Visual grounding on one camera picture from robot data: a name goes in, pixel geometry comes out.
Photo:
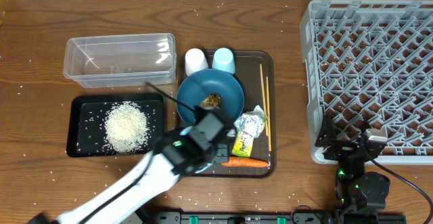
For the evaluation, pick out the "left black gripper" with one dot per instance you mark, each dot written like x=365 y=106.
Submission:
x=229 y=148

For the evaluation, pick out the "dried brown mushroom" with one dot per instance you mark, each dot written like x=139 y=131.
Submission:
x=211 y=101

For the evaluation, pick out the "light blue bowl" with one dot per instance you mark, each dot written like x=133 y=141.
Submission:
x=206 y=166

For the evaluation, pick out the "wooden chopstick left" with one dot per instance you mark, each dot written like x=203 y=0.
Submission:
x=264 y=99

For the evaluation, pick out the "orange carrot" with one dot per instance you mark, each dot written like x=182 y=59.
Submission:
x=235 y=161

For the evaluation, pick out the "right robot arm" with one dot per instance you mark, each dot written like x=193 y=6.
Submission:
x=362 y=193

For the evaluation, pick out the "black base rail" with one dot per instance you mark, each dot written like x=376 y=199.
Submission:
x=298 y=217

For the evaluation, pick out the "dark blue plate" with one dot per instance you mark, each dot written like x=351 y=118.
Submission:
x=198 y=86

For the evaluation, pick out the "pile of white rice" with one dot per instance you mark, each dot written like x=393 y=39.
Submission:
x=126 y=128

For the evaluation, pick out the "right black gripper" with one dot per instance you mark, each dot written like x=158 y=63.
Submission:
x=342 y=147

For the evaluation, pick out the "white plastic cup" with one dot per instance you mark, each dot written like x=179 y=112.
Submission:
x=195 y=60

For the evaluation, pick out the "foil snack wrapper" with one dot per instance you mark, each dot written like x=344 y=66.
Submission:
x=249 y=127

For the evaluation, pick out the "clear plastic bin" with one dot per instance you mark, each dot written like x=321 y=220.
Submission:
x=121 y=60

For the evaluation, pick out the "wooden chopstick right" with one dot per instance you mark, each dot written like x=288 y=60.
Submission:
x=268 y=114

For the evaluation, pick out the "wooden chopstick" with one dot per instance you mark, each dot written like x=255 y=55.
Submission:
x=268 y=114
x=264 y=99

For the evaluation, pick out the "dark brown serving tray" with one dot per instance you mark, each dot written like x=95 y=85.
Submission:
x=247 y=72

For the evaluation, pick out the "grey dishwasher rack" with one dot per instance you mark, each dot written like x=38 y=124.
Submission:
x=369 y=62

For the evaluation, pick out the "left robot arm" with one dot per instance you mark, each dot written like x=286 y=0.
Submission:
x=175 y=154

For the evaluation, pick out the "light blue plastic cup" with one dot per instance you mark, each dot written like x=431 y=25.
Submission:
x=223 y=59

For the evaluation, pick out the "black waste tray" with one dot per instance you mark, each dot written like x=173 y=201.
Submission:
x=86 y=131

